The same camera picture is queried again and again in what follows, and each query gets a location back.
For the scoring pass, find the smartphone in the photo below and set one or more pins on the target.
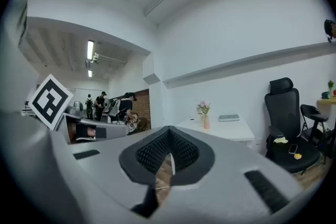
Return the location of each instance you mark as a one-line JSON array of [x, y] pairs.
[[293, 149]]

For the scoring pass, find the pink flowers bouquet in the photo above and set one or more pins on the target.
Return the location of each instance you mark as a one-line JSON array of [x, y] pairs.
[[204, 107]]

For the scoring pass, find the black folding chair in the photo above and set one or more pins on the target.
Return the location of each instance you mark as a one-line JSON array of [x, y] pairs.
[[312, 115]]

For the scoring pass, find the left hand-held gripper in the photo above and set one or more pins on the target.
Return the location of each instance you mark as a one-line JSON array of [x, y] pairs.
[[50, 102]]

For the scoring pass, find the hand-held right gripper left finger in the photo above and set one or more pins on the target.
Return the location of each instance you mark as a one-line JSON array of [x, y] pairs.
[[105, 173]]

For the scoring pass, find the ceiling tube light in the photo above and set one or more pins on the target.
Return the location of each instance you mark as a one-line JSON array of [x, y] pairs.
[[90, 49], [90, 73]]

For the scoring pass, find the small yellow item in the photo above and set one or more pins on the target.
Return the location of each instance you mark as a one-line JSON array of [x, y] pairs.
[[297, 156]]

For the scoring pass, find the green ornament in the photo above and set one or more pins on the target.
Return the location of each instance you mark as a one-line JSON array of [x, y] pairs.
[[325, 95]]

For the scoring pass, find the pink vase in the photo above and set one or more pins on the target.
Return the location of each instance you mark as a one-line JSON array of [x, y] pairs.
[[207, 123]]

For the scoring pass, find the black office chair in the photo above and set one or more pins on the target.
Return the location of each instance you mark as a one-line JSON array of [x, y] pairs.
[[286, 112]]

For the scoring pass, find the person's left hand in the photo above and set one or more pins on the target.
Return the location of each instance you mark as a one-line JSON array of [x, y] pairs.
[[92, 133]]

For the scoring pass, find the chair with patterned cushion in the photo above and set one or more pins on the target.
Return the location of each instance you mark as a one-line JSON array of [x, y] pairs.
[[135, 122]]

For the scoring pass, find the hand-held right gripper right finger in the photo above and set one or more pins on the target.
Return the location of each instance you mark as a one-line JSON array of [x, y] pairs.
[[231, 165]]

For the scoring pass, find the green book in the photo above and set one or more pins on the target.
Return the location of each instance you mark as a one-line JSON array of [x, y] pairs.
[[229, 118]]

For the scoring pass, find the white table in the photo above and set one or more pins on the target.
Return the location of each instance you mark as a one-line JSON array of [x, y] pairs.
[[228, 129]]

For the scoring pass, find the wooden shelf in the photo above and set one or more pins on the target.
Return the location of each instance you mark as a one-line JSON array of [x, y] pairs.
[[328, 101]]

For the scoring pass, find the green potted plant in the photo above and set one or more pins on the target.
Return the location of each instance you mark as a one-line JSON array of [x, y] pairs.
[[330, 86]]

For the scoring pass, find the pale yellow cloth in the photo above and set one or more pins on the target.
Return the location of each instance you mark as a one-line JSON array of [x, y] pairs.
[[280, 140]]

